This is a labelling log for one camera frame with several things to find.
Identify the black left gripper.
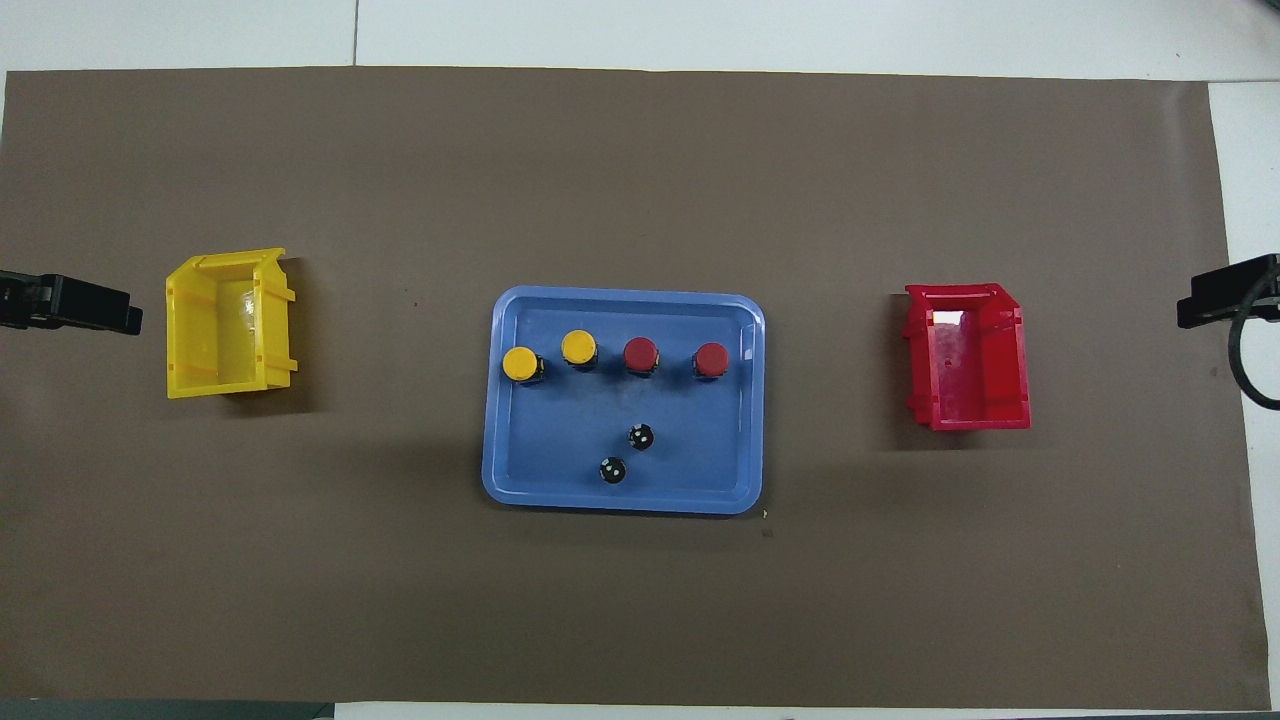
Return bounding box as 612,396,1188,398
0,270,143,336

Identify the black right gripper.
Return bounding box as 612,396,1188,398
1177,254,1280,329

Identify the yellow plastic storage bin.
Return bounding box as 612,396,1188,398
165,247,299,400

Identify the red plastic storage bin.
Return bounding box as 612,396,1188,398
903,283,1032,432

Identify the blue plastic tray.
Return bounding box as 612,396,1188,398
481,285,767,516

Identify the brown paper table mat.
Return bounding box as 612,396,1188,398
0,66,1271,711

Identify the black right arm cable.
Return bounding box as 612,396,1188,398
1227,270,1280,412

